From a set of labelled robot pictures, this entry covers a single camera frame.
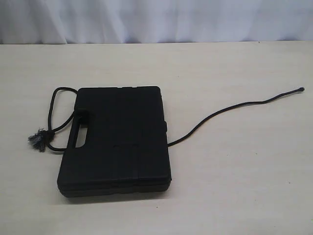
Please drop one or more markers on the black plastic carry case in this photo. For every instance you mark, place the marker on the black plastic carry case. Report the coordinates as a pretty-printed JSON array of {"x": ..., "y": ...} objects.
[{"x": 117, "y": 143}]

